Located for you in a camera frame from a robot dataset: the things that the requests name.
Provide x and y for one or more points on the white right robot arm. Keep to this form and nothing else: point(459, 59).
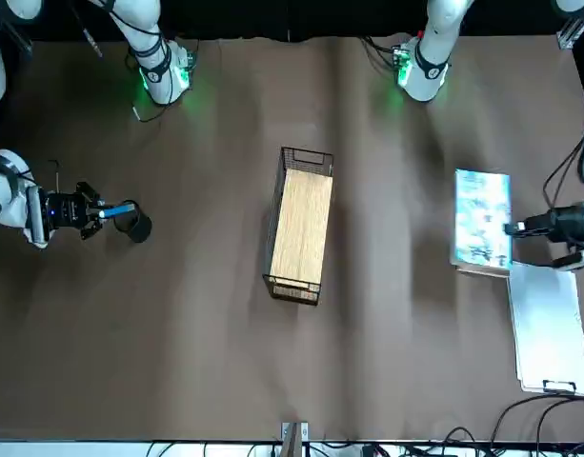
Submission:
point(153, 47)

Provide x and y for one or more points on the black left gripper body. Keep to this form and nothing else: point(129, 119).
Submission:
point(575, 224)

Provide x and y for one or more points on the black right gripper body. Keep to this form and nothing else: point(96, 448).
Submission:
point(65, 212)

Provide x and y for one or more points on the blue marker pen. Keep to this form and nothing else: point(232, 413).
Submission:
point(117, 210)

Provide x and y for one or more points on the black mesh pen holder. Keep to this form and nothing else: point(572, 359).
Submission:
point(139, 231)

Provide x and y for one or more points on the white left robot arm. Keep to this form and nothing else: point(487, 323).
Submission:
point(429, 57)

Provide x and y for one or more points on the teal and white book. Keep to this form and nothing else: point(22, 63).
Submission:
point(482, 219)

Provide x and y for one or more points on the clipboard with white paper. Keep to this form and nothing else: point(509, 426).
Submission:
point(549, 333)

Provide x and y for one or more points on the black backdrop curtain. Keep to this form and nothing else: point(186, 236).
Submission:
point(272, 19)

